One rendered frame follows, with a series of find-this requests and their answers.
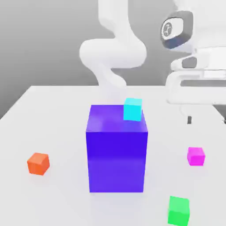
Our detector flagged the small cyan cube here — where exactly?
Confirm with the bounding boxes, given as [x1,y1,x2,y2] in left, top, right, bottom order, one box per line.
[123,98,143,122]

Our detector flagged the small magenta cube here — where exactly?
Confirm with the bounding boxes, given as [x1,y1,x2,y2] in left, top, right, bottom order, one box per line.
[187,147,206,166]

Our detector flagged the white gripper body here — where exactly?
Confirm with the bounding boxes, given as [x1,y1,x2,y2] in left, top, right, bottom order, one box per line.
[165,70,226,105]

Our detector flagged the large purple box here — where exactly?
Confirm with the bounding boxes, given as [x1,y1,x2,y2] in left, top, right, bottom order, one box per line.
[86,104,148,193]

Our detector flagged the small orange cube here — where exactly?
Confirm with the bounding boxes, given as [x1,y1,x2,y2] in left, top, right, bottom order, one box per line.
[26,152,50,177]

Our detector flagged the small green cube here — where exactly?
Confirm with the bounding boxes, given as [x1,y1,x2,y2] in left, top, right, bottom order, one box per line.
[167,195,191,226]

